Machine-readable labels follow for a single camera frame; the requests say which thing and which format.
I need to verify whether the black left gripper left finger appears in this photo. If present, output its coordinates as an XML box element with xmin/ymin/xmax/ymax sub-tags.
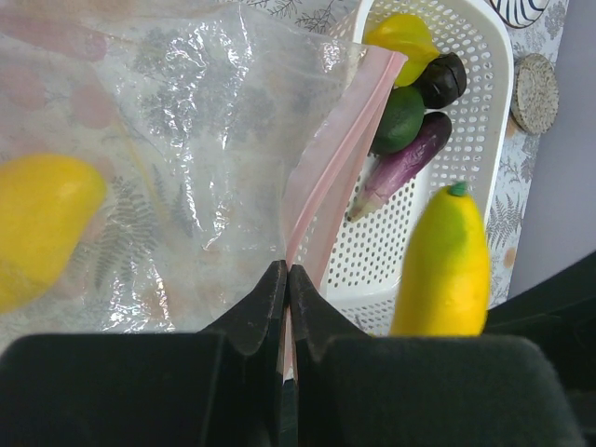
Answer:
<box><xmin>1</xmin><ymin>261</ymin><xmax>287</xmax><ymax>446</ymax></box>

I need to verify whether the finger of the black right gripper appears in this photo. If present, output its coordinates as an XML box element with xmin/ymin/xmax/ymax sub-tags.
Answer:
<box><xmin>484</xmin><ymin>253</ymin><xmax>595</xmax><ymax>345</ymax></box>

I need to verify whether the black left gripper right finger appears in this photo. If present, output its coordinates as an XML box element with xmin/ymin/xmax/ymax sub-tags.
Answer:
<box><xmin>288</xmin><ymin>265</ymin><xmax>587</xmax><ymax>446</ymax></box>

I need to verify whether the yellow toy banana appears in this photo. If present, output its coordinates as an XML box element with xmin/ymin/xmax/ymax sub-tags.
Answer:
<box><xmin>389</xmin><ymin>182</ymin><xmax>491</xmax><ymax>337</ymax></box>

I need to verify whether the purple toy eggplant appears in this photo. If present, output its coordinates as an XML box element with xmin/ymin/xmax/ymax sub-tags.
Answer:
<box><xmin>348</xmin><ymin>112</ymin><xmax>453</xmax><ymax>222</ymax></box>

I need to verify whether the clear zip top bag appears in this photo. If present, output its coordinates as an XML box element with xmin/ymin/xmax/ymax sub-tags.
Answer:
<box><xmin>1</xmin><ymin>1</ymin><xmax>405</xmax><ymax>344</ymax></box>

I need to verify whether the green toy avocado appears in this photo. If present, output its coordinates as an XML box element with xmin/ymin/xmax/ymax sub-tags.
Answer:
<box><xmin>371</xmin><ymin>87</ymin><xmax>426</xmax><ymax>156</ymax></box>

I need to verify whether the yellow toy mango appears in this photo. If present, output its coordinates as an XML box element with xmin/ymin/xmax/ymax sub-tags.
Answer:
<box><xmin>1</xmin><ymin>153</ymin><xmax>107</xmax><ymax>313</ymax></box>

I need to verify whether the white perforated plastic basket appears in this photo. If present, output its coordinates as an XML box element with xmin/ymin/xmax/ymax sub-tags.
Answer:
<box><xmin>323</xmin><ymin>1</ymin><xmax>513</xmax><ymax>335</ymax></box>

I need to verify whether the speckled round coaster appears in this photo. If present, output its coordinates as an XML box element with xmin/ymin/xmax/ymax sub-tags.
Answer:
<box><xmin>510</xmin><ymin>53</ymin><xmax>560</xmax><ymax>135</ymax></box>

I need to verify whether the dark brown toy mangosteen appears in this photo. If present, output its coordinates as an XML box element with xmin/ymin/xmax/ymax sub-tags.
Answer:
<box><xmin>413</xmin><ymin>52</ymin><xmax>467</xmax><ymax>109</ymax></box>

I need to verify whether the floral patterned table mat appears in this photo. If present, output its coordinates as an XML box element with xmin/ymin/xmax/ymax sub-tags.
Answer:
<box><xmin>0</xmin><ymin>0</ymin><xmax>570</xmax><ymax>336</ymax></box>

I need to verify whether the blue striped round plate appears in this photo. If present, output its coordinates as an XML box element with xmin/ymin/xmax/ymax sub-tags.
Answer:
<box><xmin>488</xmin><ymin>0</ymin><xmax>549</xmax><ymax>21</ymax></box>

